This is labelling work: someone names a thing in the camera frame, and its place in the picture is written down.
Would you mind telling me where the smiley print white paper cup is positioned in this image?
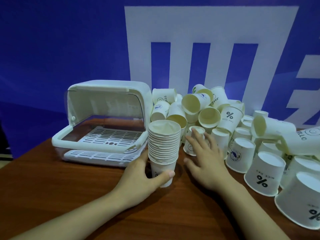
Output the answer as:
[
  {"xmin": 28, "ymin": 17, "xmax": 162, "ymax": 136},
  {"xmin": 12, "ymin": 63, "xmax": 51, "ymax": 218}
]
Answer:
[{"xmin": 183, "ymin": 125, "xmax": 206, "ymax": 157}]

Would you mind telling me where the nested stack of paper cups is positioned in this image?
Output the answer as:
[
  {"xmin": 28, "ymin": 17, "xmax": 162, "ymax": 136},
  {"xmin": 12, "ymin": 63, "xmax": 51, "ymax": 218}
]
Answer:
[{"xmin": 147, "ymin": 120, "xmax": 182, "ymax": 165}]

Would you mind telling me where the white slotted drain tray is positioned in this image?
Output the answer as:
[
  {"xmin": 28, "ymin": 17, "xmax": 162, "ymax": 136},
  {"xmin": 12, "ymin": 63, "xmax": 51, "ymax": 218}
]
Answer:
[{"xmin": 62, "ymin": 126, "xmax": 148, "ymax": 167}]

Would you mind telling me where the person's right forearm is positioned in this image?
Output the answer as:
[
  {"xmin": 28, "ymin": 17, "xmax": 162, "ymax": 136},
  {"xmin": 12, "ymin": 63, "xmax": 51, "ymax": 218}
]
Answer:
[{"xmin": 217, "ymin": 180, "xmax": 290, "ymax": 240}]

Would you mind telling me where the person's right hand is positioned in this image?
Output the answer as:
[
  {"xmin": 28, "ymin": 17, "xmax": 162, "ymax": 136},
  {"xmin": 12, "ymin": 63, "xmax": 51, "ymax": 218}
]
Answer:
[{"xmin": 184, "ymin": 127, "xmax": 233, "ymax": 194}]

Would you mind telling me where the panda print white paper cup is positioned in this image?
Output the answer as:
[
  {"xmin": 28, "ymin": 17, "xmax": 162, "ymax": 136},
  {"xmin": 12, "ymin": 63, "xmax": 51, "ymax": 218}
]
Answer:
[{"xmin": 150, "ymin": 160, "xmax": 177, "ymax": 188}]

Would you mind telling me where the white plastic storage box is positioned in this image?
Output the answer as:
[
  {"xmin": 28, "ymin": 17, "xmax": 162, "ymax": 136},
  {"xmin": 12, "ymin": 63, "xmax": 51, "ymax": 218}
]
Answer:
[{"xmin": 52, "ymin": 80, "xmax": 153, "ymax": 168}]

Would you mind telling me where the pile of paper cups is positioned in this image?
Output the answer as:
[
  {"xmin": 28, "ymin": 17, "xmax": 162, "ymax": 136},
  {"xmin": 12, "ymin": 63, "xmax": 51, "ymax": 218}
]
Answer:
[{"xmin": 151, "ymin": 84, "xmax": 320, "ymax": 231}]

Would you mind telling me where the brown wooden table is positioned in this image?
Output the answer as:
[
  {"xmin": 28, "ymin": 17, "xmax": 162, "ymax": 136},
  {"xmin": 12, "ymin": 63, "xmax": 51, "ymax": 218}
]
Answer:
[{"xmin": 0, "ymin": 127, "xmax": 320, "ymax": 240}]

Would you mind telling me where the person's left hand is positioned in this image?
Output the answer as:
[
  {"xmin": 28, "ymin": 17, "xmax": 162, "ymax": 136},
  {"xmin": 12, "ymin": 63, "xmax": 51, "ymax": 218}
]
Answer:
[{"xmin": 112, "ymin": 148, "xmax": 176, "ymax": 208}]

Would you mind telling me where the blue white backdrop banner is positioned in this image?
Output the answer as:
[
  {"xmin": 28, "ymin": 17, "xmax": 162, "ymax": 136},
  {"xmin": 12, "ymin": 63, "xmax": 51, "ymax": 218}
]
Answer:
[{"xmin": 0, "ymin": 0, "xmax": 320, "ymax": 159}]

